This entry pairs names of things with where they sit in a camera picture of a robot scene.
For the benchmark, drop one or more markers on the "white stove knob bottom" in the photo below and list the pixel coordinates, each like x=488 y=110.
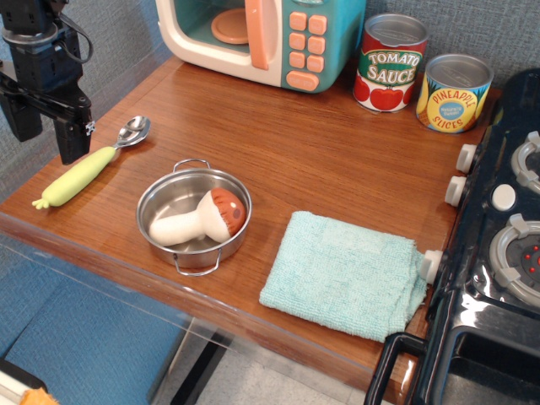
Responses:
x=430 y=265

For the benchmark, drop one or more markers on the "white stove knob middle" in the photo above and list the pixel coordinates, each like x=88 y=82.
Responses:
x=455 y=190

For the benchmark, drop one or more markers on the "spoon with green handle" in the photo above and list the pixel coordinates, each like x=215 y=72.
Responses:
x=72 y=182

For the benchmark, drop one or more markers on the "light blue folded towel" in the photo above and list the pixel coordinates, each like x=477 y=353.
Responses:
x=345 y=277

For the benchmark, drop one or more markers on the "orange object at corner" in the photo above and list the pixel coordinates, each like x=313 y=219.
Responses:
x=37 y=397

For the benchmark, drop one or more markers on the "white stove knob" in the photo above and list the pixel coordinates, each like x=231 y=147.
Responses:
x=430 y=265
x=465 y=158
x=455 y=190

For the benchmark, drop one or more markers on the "tomato sauce can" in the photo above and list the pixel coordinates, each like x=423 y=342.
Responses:
x=392 y=49

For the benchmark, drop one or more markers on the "teal toy microwave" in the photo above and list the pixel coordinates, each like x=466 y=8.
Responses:
x=297 y=45

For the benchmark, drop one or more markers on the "small stainless steel pan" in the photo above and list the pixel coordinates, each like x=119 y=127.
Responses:
x=180 y=192

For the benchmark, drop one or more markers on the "black toy stove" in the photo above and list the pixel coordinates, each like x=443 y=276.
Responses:
x=482 y=342

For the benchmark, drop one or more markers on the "peach microwave turntable plate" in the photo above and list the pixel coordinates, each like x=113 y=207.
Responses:
x=230 y=27

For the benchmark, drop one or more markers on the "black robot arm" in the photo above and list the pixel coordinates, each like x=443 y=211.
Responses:
x=35 y=15

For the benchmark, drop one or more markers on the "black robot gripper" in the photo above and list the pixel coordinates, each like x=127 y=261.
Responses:
x=43 y=79

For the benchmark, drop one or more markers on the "white stove knob top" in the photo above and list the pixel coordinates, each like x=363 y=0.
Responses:
x=465 y=158

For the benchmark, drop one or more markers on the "pineapple slices can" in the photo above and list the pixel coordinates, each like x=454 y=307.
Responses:
x=453 y=92

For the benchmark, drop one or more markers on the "plush mushroom toy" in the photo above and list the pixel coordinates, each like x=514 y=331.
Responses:
x=219 y=215

